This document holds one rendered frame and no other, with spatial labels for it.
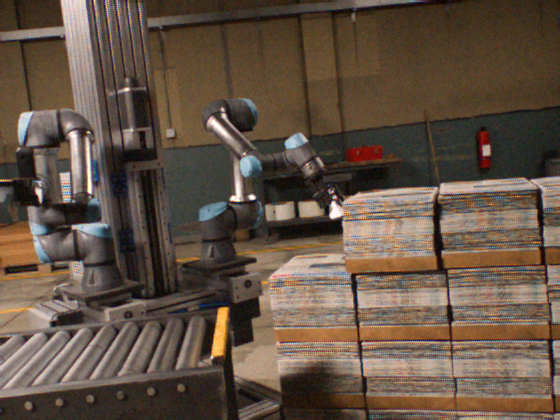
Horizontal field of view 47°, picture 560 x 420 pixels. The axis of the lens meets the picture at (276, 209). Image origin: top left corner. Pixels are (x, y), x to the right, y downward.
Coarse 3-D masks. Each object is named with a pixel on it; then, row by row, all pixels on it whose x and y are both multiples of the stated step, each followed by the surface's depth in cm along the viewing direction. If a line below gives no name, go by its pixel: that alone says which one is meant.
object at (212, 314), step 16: (128, 320) 192; (144, 320) 190; (160, 320) 189; (208, 320) 190; (0, 336) 188; (32, 336) 188; (48, 336) 188; (160, 336) 190; (208, 336) 191; (176, 352) 191; (208, 352) 191
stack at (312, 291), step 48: (288, 288) 217; (336, 288) 212; (384, 288) 208; (432, 288) 204; (480, 288) 200; (528, 288) 196; (288, 384) 221; (336, 384) 217; (384, 384) 212; (432, 384) 208; (480, 384) 204; (528, 384) 199
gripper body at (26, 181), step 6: (18, 180) 181; (24, 180) 182; (30, 180) 183; (36, 180) 184; (18, 186) 182; (24, 186) 183; (30, 186) 183; (18, 192) 183; (24, 192) 183; (30, 192) 183; (12, 198) 182; (18, 198) 183; (24, 198) 183; (30, 198) 183; (36, 198) 187; (12, 204) 182; (18, 204) 182; (24, 204) 183; (30, 204) 184; (36, 204) 184
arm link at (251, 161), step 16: (208, 112) 249; (224, 112) 252; (208, 128) 248; (224, 128) 242; (224, 144) 241; (240, 144) 234; (240, 160) 233; (256, 160) 226; (272, 160) 229; (256, 176) 228
